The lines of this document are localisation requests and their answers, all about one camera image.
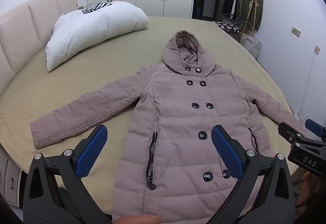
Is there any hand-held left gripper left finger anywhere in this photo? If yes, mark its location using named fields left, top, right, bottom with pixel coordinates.
left=23, top=124, right=112, bottom=224

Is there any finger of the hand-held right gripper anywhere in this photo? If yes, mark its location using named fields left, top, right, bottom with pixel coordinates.
left=305, top=119, right=326, bottom=138
left=278, top=122, right=326, bottom=149

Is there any person's left hand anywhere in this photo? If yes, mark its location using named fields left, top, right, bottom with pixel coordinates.
left=112, top=216, right=161, bottom=224

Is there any green hanging hoodie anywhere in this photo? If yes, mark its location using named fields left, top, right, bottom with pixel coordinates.
left=239, top=0, right=264, bottom=32

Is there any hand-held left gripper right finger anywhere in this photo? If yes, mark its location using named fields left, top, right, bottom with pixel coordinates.
left=209, top=124, right=297, bottom=224

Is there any white laundry basket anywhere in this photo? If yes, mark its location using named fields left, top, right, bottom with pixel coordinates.
left=242, top=35, right=262, bottom=57

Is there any zebra striped pillow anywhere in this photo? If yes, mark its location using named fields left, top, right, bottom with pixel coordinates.
left=82, top=1, right=112, bottom=14

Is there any beige padded headboard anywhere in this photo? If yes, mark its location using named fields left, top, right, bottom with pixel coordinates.
left=0, top=0, right=78, bottom=92

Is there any white wall cable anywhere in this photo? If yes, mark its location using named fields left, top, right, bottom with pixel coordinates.
left=297, top=56, right=314, bottom=121

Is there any bed with olive sheet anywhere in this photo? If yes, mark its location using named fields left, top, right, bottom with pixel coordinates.
left=0, top=15, right=301, bottom=224

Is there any patterned dark cushion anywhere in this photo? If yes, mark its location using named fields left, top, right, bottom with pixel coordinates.
left=214, top=21, right=241, bottom=34

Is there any person's right hand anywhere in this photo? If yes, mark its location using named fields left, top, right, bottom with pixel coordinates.
left=302, top=171, right=319, bottom=192

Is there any white pillow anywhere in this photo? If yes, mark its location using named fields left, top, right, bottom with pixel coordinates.
left=45, top=1, right=149, bottom=71

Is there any mauve hooded puffer jacket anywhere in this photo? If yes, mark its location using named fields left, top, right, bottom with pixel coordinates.
left=30, top=30, right=306, bottom=222

